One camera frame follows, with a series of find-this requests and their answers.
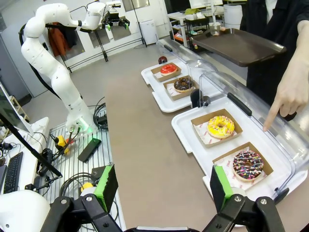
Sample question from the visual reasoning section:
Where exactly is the brown cardboard donut tray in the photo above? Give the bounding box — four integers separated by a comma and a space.
163, 75, 200, 102
150, 62, 183, 83
190, 108, 244, 148
212, 142, 274, 192

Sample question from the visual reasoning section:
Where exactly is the orange jacket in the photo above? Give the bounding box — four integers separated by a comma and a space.
47, 22, 70, 58

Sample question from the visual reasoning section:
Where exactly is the computer monitor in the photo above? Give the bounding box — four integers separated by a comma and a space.
0, 83, 34, 136

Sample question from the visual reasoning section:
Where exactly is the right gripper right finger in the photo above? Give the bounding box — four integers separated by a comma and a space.
202, 165, 287, 232

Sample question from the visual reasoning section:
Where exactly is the black tripod stand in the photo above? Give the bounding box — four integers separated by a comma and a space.
61, 0, 148, 73

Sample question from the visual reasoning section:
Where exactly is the plain chocolate donut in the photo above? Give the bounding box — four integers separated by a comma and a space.
173, 77, 195, 94

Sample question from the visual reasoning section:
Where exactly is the yellow sprinkled donut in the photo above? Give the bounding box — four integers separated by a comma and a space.
207, 115, 236, 140

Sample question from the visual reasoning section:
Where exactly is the white desk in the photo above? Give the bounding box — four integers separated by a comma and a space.
0, 116, 50, 194

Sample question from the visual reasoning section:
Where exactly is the person's left hand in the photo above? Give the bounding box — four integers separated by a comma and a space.
262, 55, 309, 132

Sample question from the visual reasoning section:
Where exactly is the grooved aluminium base plate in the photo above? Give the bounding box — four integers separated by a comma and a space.
40, 122, 126, 232

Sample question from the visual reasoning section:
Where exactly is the wooden stool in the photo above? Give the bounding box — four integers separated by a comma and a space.
9, 95, 30, 122

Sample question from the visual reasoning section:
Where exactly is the black camera pole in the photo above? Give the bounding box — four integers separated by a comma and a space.
0, 113, 63, 177

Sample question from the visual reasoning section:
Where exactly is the chocolate donut with coloured sprinkles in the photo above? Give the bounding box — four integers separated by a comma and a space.
232, 150, 265, 183

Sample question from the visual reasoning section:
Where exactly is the dark brown serving tray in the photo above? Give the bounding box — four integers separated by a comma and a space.
189, 28, 288, 68

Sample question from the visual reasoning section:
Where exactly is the person's left forearm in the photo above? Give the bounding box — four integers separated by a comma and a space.
286, 20, 309, 64

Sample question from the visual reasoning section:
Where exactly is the white cylindrical bin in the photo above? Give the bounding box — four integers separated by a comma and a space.
223, 4, 243, 30

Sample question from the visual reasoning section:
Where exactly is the person in black shirt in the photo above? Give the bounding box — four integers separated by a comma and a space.
239, 0, 309, 121

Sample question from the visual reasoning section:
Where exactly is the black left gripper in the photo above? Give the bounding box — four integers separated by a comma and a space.
102, 10, 131, 32

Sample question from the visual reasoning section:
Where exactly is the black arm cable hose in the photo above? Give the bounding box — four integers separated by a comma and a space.
18, 23, 62, 100

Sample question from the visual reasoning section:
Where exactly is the black keyboard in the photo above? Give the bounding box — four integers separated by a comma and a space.
3, 151, 24, 194

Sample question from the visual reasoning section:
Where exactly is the clear plastic display cover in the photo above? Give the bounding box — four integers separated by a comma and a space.
156, 38, 219, 108
198, 71, 309, 203

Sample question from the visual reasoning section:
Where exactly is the black rectangular box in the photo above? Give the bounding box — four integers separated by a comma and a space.
77, 138, 102, 163

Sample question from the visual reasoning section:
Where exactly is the white background table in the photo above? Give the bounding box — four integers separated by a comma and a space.
166, 6, 225, 47

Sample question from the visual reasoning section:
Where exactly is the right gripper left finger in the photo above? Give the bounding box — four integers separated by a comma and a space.
40, 164, 124, 232

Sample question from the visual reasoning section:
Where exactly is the red glazed donut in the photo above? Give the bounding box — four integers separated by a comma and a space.
160, 64, 179, 77

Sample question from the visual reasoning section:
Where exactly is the white display tray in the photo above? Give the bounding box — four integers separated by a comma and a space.
171, 96, 301, 228
140, 58, 223, 114

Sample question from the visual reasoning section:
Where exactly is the coiled black cable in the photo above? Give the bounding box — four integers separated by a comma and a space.
58, 172, 98, 202
92, 97, 109, 131

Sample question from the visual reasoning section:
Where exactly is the white floor appliance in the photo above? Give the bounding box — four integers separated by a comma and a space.
140, 19, 158, 46

